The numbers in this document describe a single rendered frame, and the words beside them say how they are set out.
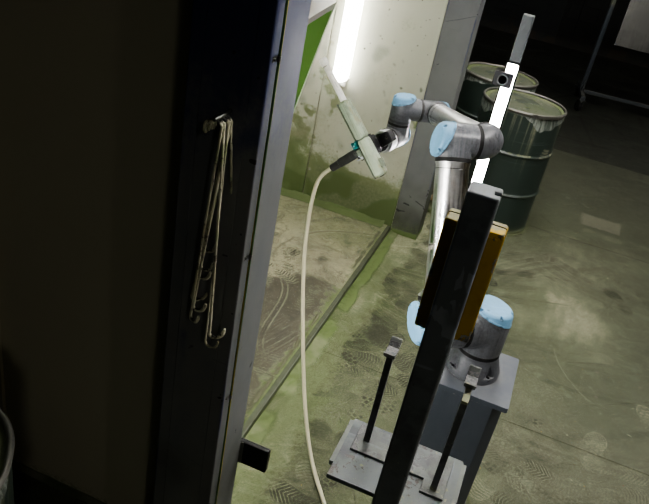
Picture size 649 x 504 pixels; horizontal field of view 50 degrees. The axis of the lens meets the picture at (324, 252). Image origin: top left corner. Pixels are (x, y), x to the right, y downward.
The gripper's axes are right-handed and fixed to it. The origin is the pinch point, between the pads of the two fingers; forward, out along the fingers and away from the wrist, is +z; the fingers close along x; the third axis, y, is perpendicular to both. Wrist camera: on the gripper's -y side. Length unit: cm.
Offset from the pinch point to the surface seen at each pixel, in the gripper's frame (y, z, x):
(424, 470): -32, 86, -86
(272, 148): -47, 102, 2
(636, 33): 34, -658, 13
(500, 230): -86, 98, -33
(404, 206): 99, -169, -34
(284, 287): 118, -53, -42
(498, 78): -23, -93, 5
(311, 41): 3.4, -7.6, 45.6
